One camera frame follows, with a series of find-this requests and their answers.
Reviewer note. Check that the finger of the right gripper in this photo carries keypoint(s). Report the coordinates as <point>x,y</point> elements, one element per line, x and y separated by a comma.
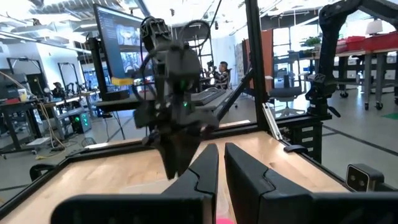
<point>171,152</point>
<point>188,149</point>

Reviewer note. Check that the red storage bin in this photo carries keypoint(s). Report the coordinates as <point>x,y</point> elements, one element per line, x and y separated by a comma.
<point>382,42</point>
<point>354,43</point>

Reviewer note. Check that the wooden top workbench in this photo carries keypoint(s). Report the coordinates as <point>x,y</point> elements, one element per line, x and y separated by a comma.
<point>367,77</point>

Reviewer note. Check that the black office chair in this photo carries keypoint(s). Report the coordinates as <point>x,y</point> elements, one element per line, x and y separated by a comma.
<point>286,92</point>

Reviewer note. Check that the computer tower green lights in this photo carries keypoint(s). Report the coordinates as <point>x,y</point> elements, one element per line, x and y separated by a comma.
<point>81,123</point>

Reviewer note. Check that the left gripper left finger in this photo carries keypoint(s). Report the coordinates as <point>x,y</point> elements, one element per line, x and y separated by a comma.
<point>205,177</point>

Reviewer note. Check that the yellow tape tag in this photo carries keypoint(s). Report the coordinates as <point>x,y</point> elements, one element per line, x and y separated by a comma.
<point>122,81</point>

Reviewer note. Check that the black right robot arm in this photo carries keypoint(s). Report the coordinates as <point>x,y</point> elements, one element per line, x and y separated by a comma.
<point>329,46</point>

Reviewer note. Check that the gray side desk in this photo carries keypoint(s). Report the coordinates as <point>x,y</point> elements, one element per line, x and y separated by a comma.
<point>124,104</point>

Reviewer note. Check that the person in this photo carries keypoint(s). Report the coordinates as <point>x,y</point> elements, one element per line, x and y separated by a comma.
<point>222,76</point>

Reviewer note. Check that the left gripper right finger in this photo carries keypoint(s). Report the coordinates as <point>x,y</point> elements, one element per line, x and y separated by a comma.
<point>245,180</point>

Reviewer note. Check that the black computer monitor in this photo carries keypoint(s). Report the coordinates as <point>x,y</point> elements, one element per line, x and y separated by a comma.
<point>118,40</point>

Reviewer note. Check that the table-level camera box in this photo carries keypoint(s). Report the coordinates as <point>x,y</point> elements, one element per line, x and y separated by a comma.
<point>357,179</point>

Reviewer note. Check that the green potted plant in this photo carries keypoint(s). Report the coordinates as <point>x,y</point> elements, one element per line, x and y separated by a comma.
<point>312,41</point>

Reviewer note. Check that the white lamp shade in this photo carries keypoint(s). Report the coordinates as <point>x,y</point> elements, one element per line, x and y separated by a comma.
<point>374,27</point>

